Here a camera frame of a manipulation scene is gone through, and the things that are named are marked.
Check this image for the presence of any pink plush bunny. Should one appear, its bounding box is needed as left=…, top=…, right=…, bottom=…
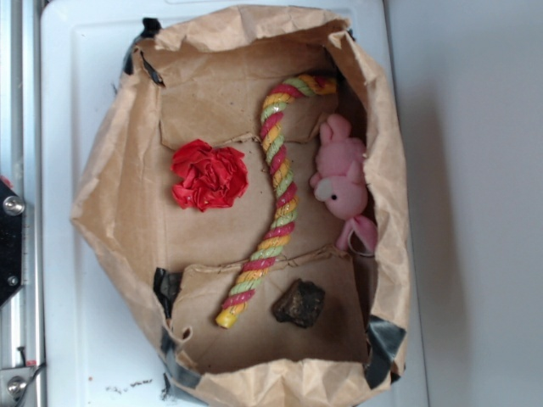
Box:
left=310, top=114, right=378, bottom=257

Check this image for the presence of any dark brown rock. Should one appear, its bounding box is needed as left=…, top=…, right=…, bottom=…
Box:
left=271, top=279, right=325, bottom=328

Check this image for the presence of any multicolour twisted rope toy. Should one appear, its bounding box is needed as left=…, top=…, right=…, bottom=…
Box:
left=216, top=74, right=338, bottom=329

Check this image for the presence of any red crumpled paper ball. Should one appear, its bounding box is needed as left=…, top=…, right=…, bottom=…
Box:
left=171, top=139, right=249, bottom=212

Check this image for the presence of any black mounting bracket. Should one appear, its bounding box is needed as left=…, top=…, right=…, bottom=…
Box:
left=0, top=177, right=25, bottom=306

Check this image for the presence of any brown paper bag box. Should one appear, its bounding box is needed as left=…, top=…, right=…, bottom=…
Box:
left=71, top=5, right=410, bottom=406

